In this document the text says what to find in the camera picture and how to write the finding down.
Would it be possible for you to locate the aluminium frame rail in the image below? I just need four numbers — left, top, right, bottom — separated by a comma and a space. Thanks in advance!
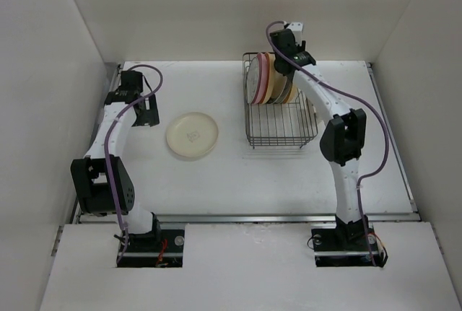
68, 61, 423, 225

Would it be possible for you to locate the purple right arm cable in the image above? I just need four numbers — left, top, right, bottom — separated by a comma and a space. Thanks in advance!
265, 20, 392, 267

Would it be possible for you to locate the cream plate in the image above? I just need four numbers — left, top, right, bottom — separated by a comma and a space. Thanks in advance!
165, 112, 219, 161

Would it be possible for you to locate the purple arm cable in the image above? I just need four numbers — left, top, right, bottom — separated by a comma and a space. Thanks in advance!
265, 20, 392, 267
103, 64, 164, 265

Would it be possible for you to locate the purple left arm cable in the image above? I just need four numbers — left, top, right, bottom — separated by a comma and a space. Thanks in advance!
103, 64, 164, 265

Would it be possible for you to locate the grey rimmed plate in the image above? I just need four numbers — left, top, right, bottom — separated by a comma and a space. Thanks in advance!
269, 76, 292, 104

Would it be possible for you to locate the wire dish rack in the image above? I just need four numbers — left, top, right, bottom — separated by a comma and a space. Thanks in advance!
243, 52, 318, 148

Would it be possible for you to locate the white cutlery holder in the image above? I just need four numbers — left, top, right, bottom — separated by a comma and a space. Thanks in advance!
306, 99, 323, 127

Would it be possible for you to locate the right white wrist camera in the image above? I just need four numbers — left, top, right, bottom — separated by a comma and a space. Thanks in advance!
284, 22, 304, 44

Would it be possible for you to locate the orange plate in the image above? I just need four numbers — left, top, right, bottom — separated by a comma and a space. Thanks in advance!
282, 84, 298, 104

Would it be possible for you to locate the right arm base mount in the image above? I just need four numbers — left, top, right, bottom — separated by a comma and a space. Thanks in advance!
307, 227, 388, 268

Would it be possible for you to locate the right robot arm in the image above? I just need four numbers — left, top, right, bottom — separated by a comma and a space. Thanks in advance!
269, 28, 367, 249

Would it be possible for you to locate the tan plate beside pink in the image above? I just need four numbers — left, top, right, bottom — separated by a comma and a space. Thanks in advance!
261, 53, 287, 104

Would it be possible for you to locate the white patterned plate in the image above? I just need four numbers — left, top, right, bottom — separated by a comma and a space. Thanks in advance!
246, 56, 261, 104

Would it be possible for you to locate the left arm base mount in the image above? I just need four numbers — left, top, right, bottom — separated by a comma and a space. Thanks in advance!
116, 229, 185, 268

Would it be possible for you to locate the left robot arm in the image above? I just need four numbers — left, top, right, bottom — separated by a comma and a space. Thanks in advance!
70, 64, 163, 251

